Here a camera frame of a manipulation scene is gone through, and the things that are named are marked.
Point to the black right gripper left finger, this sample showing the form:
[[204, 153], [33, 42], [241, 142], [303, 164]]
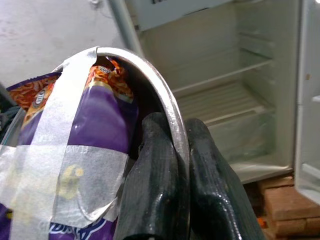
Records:
[[155, 195]]

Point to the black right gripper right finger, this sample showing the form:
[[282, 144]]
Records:
[[215, 200]]

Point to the grey masking tape strip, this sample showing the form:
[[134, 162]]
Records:
[[95, 160], [57, 112]]

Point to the purple noodle packet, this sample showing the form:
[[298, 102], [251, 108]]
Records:
[[105, 125]]

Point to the silver metal bowl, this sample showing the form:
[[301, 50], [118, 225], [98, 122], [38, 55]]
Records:
[[156, 77]]

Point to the white fridge door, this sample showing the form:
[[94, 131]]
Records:
[[310, 50]]

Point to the clear fridge crisper drawer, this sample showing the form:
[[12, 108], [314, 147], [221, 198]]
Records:
[[245, 135]]

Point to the white fridge shelf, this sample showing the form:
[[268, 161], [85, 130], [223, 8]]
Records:
[[225, 72]]

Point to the white fridge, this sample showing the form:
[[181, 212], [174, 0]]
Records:
[[200, 50]]

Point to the red brick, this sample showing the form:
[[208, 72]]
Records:
[[292, 202], [300, 230]]

